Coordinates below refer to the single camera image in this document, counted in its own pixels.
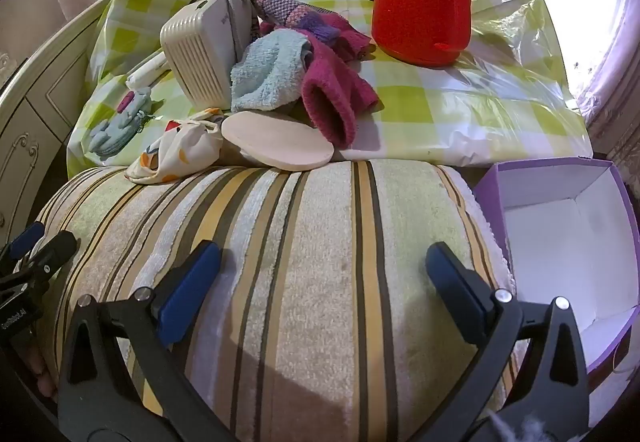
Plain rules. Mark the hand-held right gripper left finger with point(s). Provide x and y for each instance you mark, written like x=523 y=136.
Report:
x=187 y=294

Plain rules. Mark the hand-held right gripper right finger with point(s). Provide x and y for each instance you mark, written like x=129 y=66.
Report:
x=452 y=292

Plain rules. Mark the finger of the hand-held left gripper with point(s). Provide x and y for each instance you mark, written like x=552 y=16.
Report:
x=26 y=239
x=50 y=257

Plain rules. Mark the purple cardboard box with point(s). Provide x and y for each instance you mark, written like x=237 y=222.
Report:
x=565 y=242

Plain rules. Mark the purple pink knitted sock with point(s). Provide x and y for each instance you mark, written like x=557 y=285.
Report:
x=285 y=7

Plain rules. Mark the person's left hand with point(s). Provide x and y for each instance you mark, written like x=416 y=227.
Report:
x=42 y=372

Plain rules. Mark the cream carved dresser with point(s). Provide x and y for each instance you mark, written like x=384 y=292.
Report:
x=40 y=122

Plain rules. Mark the striped terry towel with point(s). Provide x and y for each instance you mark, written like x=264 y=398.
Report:
x=310 y=272

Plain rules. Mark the light blue plush pouch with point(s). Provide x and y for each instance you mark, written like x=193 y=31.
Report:
x=117 y=127

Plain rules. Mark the white patterned cloth pouch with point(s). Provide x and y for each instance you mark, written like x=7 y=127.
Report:
x=190 y=147

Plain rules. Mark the beige oval foam pad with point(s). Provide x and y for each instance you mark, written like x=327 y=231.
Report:
x=275 y=139

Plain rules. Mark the green checked plastic tablecloth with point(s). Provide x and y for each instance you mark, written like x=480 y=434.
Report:
x=450 y=102

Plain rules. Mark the white tube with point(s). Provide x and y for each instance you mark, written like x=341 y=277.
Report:
x=145 y=74

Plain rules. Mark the magenta fuzzy sock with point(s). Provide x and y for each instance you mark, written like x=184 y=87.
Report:
x=335 y=92
x=352 y=42

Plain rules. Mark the light blue fuzzy sock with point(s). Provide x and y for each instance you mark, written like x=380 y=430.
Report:
x=265 y=72

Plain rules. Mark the white ribbed plastic device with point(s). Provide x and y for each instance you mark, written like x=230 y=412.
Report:
x=200 y=52

